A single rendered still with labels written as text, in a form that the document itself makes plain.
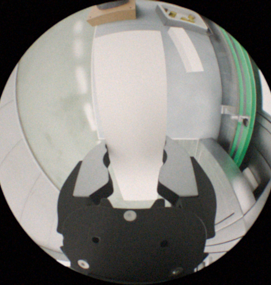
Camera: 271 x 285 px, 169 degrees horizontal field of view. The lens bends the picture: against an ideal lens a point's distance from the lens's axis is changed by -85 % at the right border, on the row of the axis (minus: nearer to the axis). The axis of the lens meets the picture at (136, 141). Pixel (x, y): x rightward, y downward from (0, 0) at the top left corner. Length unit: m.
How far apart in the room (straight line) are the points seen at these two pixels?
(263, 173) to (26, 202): 3.88
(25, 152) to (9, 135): 0.76
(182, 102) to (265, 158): 0.64
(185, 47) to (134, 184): 0.48
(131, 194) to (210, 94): 0.54
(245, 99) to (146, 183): 0.53
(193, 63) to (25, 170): 3.44
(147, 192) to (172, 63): 0.46
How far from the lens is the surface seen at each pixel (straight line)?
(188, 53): 0.46
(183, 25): 0.59
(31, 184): 3.33
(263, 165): 0.73
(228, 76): 0.59
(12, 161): 3.13
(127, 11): 0.54
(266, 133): 0.70
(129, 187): 0.16
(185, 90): 0.49
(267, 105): 0.65
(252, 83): 0.60
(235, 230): 0.46
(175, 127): 0.50
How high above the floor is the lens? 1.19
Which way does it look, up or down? 59 degrees down
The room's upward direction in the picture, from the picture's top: 178 degrees counter-clockwise
